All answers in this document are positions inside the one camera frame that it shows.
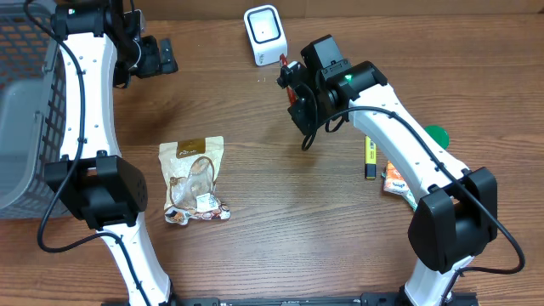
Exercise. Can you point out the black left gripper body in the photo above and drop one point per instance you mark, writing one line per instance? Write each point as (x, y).
(150, 63)

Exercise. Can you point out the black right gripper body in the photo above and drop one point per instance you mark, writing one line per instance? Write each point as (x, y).
(307, 115)

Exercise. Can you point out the red snack stick packet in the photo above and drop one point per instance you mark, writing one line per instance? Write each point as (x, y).
(285, 79)

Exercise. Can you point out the yellow highlighter pen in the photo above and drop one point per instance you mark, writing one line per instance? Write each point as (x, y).
(370, 158)

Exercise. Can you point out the brown cookie snack bag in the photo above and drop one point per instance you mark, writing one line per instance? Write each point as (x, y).
(190, 169)

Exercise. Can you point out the orange tissue packet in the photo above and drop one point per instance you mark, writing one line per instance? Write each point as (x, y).
(393, 182)

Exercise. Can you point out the green lid spice jar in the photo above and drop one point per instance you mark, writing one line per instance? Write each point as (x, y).
(439, 135)

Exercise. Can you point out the teal wet wipes packet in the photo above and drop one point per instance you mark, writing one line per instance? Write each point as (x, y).
(409, 197)

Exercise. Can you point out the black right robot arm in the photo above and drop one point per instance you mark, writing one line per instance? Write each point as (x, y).
(455, 217)

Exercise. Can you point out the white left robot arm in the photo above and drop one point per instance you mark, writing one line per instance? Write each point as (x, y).
(103, 46)

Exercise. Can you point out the white barcode scanner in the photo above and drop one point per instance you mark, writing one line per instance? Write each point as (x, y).
(266, 34)

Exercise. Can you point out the grey plastic mesh basket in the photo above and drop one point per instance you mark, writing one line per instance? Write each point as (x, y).
(32, 107)

